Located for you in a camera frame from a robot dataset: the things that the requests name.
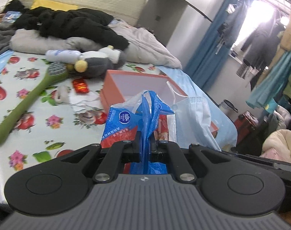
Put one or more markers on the white paper towel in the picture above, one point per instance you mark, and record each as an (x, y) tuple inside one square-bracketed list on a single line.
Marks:
[(83, 102)]

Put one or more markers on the light blue face mask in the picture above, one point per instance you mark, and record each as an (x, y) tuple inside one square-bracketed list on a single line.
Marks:
[(192, 120)]

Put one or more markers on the grey penguin plush toy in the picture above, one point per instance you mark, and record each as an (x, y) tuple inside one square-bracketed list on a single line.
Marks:
[(94, 64)]

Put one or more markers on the hanging striped garment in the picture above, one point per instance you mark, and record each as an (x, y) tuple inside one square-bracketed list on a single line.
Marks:
[(244, 70)]

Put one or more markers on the white lotion bottle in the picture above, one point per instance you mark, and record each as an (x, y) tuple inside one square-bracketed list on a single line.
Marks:
[(66, 56)]

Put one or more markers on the black clothing pile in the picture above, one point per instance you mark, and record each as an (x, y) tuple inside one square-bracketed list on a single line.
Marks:
[(84, 22)]

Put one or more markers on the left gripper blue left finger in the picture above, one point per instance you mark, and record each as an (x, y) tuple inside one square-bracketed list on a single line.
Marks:
[(113, 159)]

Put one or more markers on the yellow pillow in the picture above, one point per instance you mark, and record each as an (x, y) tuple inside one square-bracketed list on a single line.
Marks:
[(53, 5)]

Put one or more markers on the grey duvet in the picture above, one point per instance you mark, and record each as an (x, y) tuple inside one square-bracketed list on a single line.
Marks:
[(143, 46)]

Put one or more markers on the dark grey blanket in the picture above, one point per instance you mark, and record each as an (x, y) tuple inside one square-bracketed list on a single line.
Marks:
[(6, 32)]

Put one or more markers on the red foil snack packet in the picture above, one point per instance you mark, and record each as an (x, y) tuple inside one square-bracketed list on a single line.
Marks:
[(80, 86)]

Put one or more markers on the white mesh waste bin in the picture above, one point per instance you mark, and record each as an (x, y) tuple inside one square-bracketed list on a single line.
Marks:
[(227, 107)]

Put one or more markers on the floral fruit-print plastic mat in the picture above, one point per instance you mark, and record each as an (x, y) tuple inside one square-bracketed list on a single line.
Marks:
[(47, 129)]

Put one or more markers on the blue curtain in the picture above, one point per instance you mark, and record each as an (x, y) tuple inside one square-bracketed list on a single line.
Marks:
[(206, 63)]

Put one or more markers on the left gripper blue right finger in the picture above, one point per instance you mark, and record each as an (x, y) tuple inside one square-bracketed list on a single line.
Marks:
[(170, 154)]

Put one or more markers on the green long-handled massage brush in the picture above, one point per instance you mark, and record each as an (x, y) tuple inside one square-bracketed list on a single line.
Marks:
[(56, 72)]

